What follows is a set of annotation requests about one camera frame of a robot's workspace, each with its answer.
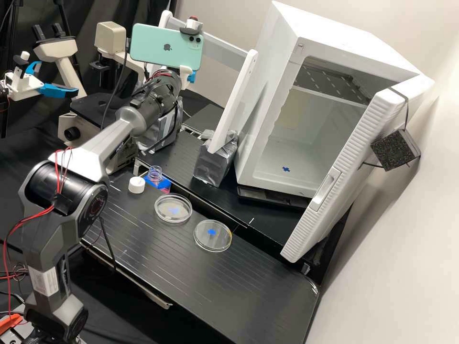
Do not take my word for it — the petri dish lid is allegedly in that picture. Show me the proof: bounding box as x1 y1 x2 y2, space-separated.
193 219 233 254

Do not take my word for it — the white incubator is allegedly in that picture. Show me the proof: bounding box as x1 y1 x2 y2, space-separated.
233 0 437 200

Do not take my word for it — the black platform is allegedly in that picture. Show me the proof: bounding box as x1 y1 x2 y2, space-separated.
133 129 323 277
80 178 320 344
181 104 230 140

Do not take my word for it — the red wire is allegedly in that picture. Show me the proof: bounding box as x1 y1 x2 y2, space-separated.
0 206 56 287

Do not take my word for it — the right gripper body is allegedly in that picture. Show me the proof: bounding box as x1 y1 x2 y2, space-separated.
178 65 193 89

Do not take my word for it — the right wrist camera phone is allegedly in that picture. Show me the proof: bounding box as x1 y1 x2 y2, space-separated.
129 17 205 71

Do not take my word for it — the blue bottle holder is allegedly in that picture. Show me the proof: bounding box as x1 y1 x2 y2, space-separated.
144 174 173 191

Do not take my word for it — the cream microscope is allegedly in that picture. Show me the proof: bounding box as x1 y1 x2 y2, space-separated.
31 21 151 176

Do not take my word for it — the left phone holder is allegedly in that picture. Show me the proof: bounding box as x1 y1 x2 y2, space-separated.
13 51 31 81

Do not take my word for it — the small bottle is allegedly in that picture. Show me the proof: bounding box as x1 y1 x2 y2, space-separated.
148 164 164 184

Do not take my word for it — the petri dish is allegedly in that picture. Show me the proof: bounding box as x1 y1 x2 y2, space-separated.
153 193 193 224

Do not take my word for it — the black tray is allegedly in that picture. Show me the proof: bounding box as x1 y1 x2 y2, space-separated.
236 185 313 211

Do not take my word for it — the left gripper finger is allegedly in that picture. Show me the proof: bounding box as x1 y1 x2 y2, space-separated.
25 60 44 78
38 84 79 99

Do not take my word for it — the black cable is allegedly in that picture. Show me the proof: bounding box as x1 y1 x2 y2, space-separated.
98 35 131 131

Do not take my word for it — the white cap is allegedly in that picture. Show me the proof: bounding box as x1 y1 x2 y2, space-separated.
128 176 146 194

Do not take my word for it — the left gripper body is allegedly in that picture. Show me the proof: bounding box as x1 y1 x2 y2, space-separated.
3 69 44 101

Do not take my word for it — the incubator door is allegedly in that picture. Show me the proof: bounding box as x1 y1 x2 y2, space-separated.
279 77 422 265

